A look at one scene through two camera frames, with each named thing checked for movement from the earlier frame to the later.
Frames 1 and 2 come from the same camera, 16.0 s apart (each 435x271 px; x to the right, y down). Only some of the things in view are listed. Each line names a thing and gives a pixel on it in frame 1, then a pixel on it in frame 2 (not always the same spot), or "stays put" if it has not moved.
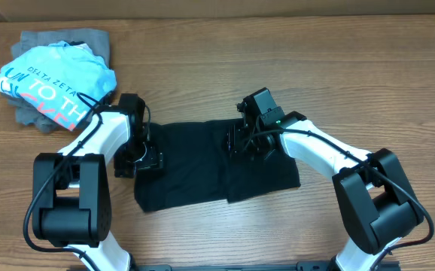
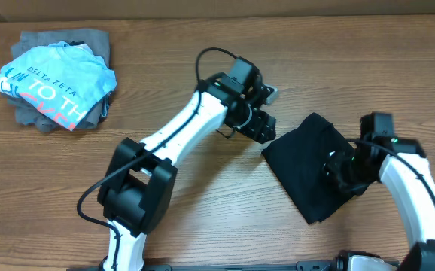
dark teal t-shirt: x=199 y=167 to x=298 y=159
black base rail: x=393 y=266 stays put
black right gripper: x=235 y=140 to x=335 y=170
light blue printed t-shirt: x=63 y=80 stays put
